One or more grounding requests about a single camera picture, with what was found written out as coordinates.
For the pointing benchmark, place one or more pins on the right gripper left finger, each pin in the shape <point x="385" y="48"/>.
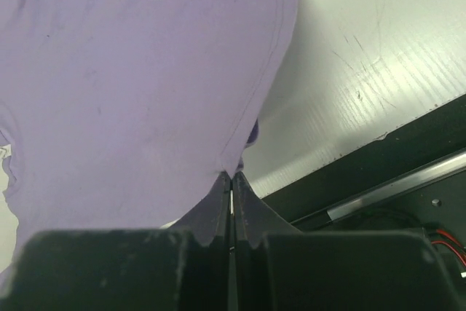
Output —
<point x="183" y="267"/>

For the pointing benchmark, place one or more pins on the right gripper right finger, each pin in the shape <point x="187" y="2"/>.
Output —
<point x="281" y="268"/>

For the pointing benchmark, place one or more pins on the purple t-shirt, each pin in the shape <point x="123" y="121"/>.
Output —
<point x="121" y="114"/>

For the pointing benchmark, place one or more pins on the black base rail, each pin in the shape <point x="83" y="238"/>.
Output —
<point x="412" y="178"/>

